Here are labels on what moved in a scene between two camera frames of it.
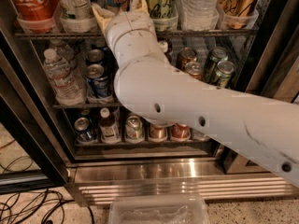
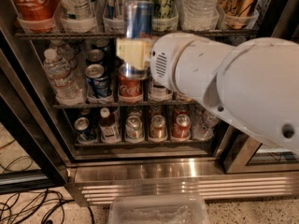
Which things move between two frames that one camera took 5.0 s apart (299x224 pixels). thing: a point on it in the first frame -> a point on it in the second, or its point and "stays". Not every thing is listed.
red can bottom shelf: [179, 131] stays
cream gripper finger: [103, 16] -> [135, 51]
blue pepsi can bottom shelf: [83, 130] stays
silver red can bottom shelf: [158, 133] stays
